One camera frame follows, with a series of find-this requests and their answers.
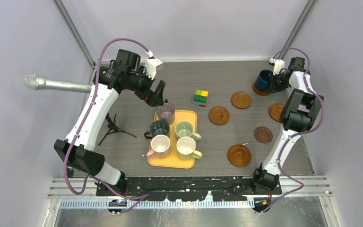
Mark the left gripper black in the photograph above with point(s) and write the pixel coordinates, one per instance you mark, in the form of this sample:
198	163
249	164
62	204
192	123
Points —
151	98

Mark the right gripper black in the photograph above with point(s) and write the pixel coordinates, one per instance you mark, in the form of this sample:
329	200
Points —
274	88

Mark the navy blue mug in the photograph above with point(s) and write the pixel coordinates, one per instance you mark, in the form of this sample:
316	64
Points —
263	80

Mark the mauve mug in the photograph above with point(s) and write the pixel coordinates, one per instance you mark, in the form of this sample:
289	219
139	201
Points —
166	112

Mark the brown wooden coaster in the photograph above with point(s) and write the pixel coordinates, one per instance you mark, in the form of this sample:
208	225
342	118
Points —
241	100
219	115
239	155
259	92
275	111

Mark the light green mug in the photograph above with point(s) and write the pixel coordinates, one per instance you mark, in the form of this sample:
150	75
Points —
186	129

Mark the dark walnut coaster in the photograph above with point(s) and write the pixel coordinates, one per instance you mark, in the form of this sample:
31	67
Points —
263	134

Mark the cream yellow mug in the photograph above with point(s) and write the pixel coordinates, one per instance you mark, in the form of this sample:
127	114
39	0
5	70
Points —
186	148

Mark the yellow tray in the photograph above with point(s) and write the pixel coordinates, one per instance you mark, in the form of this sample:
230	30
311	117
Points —
173	160

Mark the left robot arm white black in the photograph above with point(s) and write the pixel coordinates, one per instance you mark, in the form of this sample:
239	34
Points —
123	73

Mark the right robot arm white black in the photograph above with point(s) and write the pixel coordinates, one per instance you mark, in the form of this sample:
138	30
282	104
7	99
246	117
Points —
297	117

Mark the dark green mug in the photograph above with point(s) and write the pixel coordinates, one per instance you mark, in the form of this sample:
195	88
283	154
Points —
159	127

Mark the pink white mug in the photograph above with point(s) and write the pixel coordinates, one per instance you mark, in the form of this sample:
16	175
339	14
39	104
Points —
160	147

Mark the colourful toy brick block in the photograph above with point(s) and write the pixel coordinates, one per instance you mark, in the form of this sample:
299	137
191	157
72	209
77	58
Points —
200	98

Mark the black microphone tripod stand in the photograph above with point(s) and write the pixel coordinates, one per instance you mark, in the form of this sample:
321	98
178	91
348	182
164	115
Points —
113	128

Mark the silver microphone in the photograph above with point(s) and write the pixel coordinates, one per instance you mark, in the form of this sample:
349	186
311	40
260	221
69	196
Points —
36	82

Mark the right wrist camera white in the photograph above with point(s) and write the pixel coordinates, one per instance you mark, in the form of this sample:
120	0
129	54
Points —
278	66

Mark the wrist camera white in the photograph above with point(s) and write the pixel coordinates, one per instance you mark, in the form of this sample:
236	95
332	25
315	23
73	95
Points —
278	66
152	65

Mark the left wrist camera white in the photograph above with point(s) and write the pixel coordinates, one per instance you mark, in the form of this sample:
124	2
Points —
152	65

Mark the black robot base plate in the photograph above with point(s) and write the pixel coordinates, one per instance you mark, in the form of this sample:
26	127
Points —
221	188

